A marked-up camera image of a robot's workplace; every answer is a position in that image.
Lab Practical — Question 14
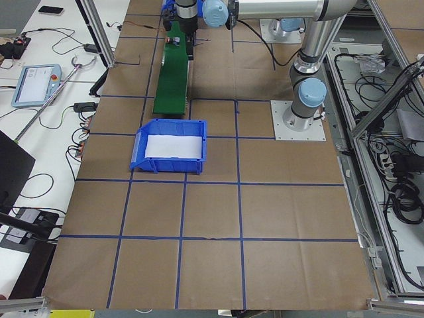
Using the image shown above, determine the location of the teach pendant tablet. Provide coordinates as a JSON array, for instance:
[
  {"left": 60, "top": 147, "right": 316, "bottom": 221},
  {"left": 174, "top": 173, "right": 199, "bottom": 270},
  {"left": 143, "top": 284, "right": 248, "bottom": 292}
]
[{"left": 11, "top": 64, "right": 62, "bottom": 108}]

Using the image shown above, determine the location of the blue left plastic bin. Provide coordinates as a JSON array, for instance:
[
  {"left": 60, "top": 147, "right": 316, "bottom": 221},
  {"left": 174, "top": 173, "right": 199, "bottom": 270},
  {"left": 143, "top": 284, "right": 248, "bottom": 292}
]
[{"left": 130, "top": 119, "right": 207, "bottom": 174}]

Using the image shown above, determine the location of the red black wire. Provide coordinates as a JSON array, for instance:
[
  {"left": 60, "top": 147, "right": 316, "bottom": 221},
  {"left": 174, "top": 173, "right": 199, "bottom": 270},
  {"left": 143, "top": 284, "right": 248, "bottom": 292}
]
[{"left": 106, "top": 20, "right": 166, "bottom": 32}]

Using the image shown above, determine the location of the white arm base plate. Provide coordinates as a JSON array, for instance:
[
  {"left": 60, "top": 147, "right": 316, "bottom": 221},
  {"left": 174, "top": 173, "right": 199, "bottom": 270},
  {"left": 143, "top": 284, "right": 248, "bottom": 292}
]
[
  {"left": 260, "top": 18, "right": 303, "bottom": 44},
  {"left": 270, "top": 100, "right": 326, "bottom": 142}
]

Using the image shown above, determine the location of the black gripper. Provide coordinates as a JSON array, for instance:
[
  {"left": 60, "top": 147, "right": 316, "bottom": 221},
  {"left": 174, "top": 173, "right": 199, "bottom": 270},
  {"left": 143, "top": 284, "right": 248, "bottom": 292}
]
[{"left": 178, "top": 16, "right": 198, "bottom": 45}]

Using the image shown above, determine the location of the black power adapter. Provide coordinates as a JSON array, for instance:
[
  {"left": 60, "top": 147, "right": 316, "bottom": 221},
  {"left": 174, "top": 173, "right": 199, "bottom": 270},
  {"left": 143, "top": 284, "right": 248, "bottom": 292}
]
[{"left": 83, "top": 44, "right": 99, "bottom": 54}]

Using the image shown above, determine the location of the blue plastic bin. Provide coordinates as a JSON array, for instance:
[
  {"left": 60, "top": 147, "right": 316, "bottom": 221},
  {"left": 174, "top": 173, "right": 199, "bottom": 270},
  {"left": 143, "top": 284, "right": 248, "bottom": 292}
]
[
  {"left": 130, "top": 119, "right": 207, "bottom": 174},
  {"left": 162, "top": 0, "right": 176, "bottom": 21}
]

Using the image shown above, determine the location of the metal reacher grabber pole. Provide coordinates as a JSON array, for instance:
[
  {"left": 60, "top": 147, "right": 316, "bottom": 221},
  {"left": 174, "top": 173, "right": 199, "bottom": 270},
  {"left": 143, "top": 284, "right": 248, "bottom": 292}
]
[{"left": 14, "top": 56, "right": 97, "bottom": 144}]

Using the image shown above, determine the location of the blue right plastic bin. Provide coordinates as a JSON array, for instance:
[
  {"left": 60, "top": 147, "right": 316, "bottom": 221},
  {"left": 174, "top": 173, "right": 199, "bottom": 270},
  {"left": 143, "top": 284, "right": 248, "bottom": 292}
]
[{"left": 162, "top": 0, "right": 176, "bottom": 21}]

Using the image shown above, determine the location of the black smartphone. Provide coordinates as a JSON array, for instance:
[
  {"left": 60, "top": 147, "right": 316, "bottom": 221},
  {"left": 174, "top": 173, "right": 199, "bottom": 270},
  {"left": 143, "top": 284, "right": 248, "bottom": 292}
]
[{"left": 38, "top": 5, "right": 64, "bottom": 15}]

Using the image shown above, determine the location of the white foam pad left bin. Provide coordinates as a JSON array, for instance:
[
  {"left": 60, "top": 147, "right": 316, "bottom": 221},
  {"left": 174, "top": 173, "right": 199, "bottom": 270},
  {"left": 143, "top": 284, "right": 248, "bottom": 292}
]
[{"left": 145, "top": 134, "right": 203, "bottom": 159}]

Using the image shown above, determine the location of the green conveyor belt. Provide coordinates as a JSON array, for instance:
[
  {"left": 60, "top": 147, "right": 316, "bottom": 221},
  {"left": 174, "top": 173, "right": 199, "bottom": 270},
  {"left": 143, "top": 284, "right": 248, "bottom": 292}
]
[{"left": 152, "top": 22, "right": 189, "bottom": 117}]

